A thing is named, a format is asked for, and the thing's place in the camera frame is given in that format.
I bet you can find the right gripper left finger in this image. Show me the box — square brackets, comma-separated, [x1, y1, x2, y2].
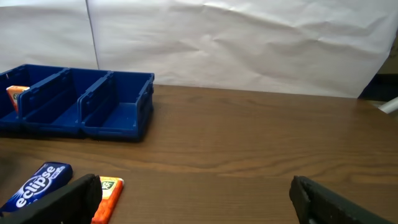
[0, 173, 103, 224]

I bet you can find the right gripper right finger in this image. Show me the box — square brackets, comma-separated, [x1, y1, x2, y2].
[289, 175, 396, 224]

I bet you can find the blue candy pack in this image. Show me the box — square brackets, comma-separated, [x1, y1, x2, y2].
[0, 161, 74, 214]

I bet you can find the orange candy box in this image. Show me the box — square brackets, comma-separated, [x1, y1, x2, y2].
[6, 85, 30, 113]
[91, 176, 125, 224]

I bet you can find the blue tray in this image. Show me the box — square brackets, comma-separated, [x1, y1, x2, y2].
[0, 63, 155, 142]

